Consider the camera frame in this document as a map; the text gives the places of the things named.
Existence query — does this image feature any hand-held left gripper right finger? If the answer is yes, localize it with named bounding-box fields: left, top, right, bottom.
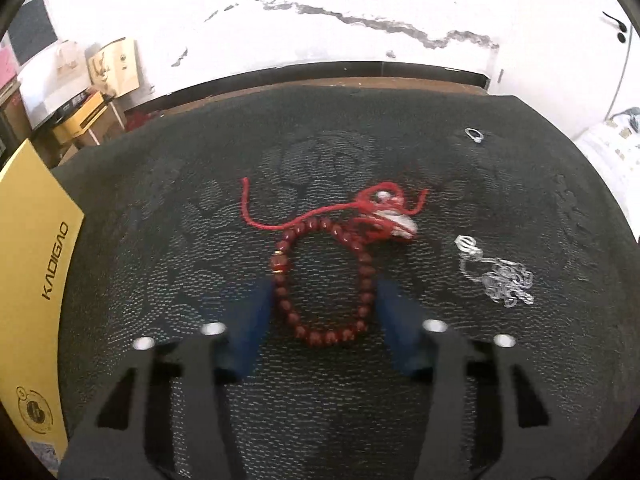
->
left=376, top=276, right=601, bottom=480

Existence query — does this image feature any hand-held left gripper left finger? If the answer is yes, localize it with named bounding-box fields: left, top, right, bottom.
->
left=59, top=279, right=275, bottom=480

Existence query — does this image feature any red bead bracelet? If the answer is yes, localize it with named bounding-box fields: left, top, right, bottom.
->
left=270, top=217, right=377, bottom=346

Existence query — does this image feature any silver chain necklace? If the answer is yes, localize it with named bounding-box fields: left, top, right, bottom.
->
left=454, top=235, right=535, bottom=307

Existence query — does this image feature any red string bracelet silver charm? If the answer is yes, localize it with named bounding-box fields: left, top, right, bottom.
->
left=241, top=177, right=431, bottom=245

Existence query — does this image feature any yellow cardboard box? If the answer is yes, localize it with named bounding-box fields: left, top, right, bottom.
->
left=0, top=139, right=85, bottom=478

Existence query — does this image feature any black patterned cloth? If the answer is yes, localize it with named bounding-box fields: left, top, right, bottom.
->
left=50, top=72, right=640, bottom=480

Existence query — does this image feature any red cloth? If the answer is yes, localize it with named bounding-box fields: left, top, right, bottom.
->
left=125, top=110, right=161, bottom=133

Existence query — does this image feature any brown cardboard box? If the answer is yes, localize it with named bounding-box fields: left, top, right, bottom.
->
left=75, top=102, right=128, bottom=147

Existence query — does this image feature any yellow and black box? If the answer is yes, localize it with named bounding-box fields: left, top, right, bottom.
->
left=50, top=91, right=108, bottom=143

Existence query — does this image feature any white printed sack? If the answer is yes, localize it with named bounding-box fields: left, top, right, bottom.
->
left=575, top=115, right=640, bottom=241

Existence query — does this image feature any tan paper bag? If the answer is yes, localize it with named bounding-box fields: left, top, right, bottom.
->
left=85, top=37, right=141, bottom=98

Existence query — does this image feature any white door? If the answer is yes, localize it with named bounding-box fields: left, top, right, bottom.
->
left=500, top=0, right=640, bottom=136

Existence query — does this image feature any pink box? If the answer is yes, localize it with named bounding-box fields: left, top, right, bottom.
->
left=0, top=45, right=21, bottom=88

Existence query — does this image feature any framed black board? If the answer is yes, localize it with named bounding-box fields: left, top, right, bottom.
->
left=9, top=0, right=58, bottom=61

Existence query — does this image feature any black door handle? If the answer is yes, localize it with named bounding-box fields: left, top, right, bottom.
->
left=601, top=10, right=630, bottom=43

